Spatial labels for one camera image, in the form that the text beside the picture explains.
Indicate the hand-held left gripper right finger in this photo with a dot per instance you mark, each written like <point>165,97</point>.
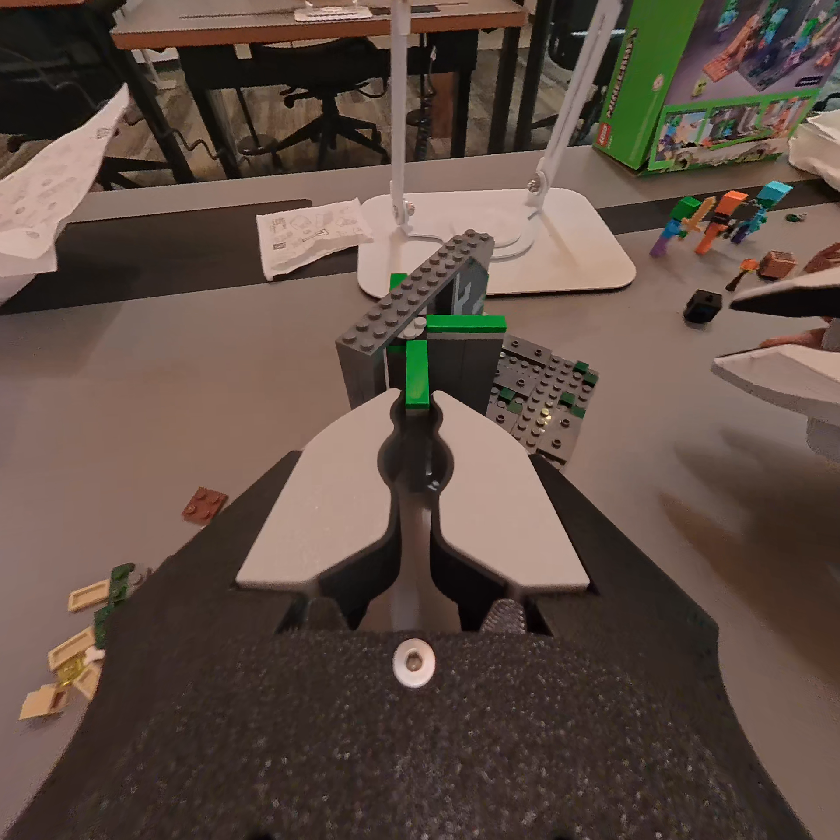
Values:
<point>512,518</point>

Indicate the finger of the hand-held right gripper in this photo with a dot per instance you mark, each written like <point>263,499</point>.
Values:
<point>787,377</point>
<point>807,285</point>

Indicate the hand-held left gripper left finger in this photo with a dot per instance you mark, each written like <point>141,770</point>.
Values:
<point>315,518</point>

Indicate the small black toy cube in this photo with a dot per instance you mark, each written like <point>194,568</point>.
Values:
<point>702,308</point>

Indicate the dark grey brick building model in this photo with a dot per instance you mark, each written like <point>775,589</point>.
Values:
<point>420,289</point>

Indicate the grey desk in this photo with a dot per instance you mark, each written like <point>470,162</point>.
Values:
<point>197,394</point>

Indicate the person's right hand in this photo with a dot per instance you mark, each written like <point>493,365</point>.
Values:
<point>804,337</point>

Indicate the brown toy chest piece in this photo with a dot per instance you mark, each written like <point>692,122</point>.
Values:
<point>827,259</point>

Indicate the brown toy block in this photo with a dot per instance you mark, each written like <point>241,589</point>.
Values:
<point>778,266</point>

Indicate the small toy torch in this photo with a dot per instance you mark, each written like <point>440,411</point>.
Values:
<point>748,266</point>

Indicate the teal minifigure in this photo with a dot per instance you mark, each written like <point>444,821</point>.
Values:
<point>774,193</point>

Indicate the reddish brown brick plate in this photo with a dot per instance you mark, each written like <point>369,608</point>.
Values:
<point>205,505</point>

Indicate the orange minifigure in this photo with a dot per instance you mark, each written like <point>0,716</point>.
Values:
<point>722,210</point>

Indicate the crumpled white paper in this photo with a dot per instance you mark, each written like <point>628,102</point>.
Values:
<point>820,151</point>

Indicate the green zombie minifigure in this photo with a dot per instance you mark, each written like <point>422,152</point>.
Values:
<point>682,210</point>

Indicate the white reading stand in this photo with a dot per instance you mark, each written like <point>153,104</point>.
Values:
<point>577,249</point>

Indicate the pile of small toy bricks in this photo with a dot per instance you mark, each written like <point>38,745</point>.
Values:
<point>88,596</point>

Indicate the green toy set box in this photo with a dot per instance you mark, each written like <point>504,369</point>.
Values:
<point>636,98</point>

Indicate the folded paper leaflet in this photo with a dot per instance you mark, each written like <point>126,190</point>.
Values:
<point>308,236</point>

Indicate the open instruction booklet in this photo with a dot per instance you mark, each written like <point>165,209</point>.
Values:
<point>46,190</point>

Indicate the black office chair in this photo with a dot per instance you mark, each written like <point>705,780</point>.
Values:
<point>308,72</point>

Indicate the brown wooden top table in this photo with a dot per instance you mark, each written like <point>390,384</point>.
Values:
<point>262,26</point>

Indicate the small pale tabletop stand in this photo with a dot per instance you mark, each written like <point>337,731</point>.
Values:
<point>341,13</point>

